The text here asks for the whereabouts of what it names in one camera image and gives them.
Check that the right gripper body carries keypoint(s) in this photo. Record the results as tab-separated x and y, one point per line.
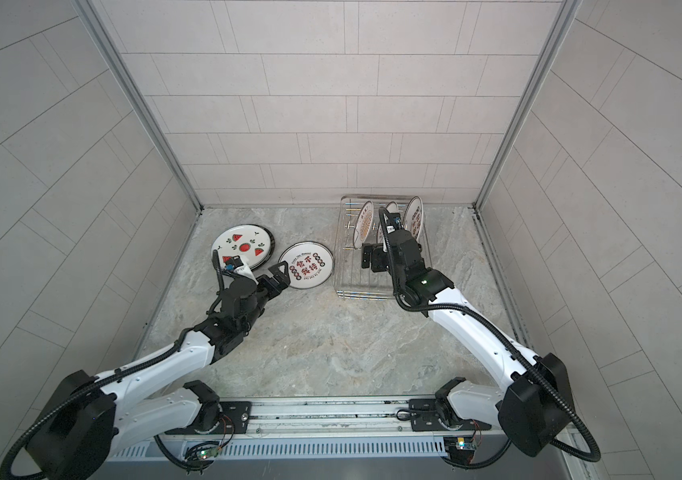
384	261

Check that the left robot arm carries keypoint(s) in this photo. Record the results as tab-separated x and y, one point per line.
228	323

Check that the right circuit board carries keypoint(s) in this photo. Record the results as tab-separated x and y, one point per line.
460	450

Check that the white red-pattern plate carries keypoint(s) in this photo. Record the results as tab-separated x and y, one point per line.
391	208

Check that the red rimmed text plate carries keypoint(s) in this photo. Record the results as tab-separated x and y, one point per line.
310	264

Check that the left circuit board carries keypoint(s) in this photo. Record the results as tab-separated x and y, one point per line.
203	453

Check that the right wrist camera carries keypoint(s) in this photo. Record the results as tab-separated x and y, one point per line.
393	221

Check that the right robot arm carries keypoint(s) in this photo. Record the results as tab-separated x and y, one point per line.
536	407

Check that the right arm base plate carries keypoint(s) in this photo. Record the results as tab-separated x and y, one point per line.
433	415

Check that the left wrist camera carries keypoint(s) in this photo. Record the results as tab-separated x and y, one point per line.
236	267

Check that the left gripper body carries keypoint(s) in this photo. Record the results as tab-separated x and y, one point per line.
266	288

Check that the wire dish rack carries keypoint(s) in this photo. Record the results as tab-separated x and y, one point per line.
359	261

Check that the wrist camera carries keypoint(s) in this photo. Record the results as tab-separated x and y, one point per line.
393	221
236	267

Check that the aluminium mounting rail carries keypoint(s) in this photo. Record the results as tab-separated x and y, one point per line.
329	414

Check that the circuit board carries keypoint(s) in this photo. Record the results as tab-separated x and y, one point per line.
203	453
460	450

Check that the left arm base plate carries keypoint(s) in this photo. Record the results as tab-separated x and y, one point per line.
228	417

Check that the blue striped white plate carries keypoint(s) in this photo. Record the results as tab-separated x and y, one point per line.
269	252

